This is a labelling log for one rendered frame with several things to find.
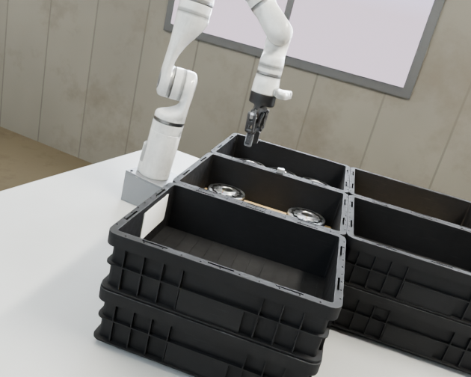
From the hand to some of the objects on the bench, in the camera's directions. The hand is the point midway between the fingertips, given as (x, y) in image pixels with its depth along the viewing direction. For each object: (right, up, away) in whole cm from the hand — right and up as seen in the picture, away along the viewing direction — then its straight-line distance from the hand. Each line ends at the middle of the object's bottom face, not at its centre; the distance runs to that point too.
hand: (251, 139), depth 143 cm
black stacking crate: (-9, -44, -44) cm, 63 cm away
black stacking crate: (+36, -47, -22) cm, 63 cm away
